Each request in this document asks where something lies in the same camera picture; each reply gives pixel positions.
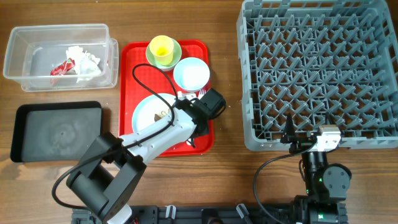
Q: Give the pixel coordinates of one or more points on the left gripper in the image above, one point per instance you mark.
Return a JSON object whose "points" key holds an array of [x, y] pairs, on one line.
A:
{"points": [[206, 130]]}

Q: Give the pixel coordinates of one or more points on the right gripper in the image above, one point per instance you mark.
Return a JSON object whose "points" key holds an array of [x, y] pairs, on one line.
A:
{"points": [[288, 135]]}

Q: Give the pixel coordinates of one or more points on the light blue bowl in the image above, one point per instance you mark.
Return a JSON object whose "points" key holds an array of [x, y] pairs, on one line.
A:
{"points": [[191, 74]]}

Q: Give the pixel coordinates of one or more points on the food scraps and rice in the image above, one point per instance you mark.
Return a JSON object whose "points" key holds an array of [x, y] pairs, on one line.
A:
{"points": [[161, 114]]}

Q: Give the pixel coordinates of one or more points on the light blue plate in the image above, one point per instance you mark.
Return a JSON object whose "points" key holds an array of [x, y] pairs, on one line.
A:
{"points": [[143, 115]]}

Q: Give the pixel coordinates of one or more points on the white napkin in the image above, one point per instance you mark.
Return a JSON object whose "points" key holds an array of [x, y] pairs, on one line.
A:
{"points": [[85, 63]]}

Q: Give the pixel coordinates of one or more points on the red snack wrapper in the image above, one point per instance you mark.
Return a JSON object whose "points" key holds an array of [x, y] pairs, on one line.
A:
{"points": [[63, 68]]}

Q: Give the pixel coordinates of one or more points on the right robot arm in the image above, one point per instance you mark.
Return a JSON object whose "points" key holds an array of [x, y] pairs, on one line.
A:
{"points": [[326, 184]]}

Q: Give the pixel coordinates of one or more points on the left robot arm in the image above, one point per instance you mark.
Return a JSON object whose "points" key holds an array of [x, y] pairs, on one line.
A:
{"points": [[111, 168]]}

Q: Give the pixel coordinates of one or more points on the grey dishwasher rack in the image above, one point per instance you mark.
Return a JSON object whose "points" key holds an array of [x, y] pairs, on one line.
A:
{"points": [[306, 58]]}

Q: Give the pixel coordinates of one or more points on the clear plastic waste bin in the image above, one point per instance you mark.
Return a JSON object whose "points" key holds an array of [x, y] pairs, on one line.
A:
{"points": [[34, 51]]}

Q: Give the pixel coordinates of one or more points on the white plastic fork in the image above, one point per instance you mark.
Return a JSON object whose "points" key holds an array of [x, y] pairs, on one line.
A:
{"points": [[202, 91]]}

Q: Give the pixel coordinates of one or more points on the yellow plastic cup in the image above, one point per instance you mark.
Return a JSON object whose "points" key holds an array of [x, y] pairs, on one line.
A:
{"points": [[162, 48]]}

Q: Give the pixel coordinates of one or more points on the green small saucer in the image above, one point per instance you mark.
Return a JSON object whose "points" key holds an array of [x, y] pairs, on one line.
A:
{"points": [[177, 55]]}

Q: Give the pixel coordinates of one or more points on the black rectangular tray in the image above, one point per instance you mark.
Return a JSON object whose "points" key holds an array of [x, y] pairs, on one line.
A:
{"points": [[55, 131]]}

